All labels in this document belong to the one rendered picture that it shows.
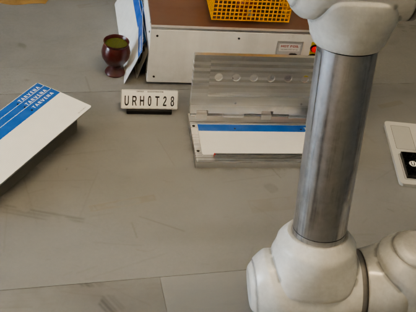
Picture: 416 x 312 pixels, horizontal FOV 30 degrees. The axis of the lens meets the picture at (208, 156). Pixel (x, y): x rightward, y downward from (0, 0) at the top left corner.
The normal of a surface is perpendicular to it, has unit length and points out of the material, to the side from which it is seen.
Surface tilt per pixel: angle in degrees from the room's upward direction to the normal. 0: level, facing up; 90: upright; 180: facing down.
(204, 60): 79
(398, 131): 0
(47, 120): 0
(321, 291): 75
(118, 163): 0
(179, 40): 90
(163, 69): 90
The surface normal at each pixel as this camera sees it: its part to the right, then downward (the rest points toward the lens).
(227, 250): 0.12, -0.75
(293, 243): -0.55, -0.36
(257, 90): 0.15, 0.50
